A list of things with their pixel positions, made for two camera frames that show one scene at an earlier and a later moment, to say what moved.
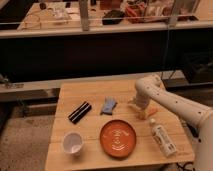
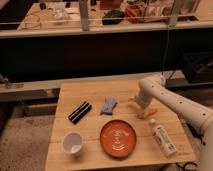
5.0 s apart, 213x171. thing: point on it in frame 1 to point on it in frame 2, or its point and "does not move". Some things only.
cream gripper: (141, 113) to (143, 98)
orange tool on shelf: (135, 13) does not move
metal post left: (84, 15) does not move
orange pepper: (151, 110) does not move
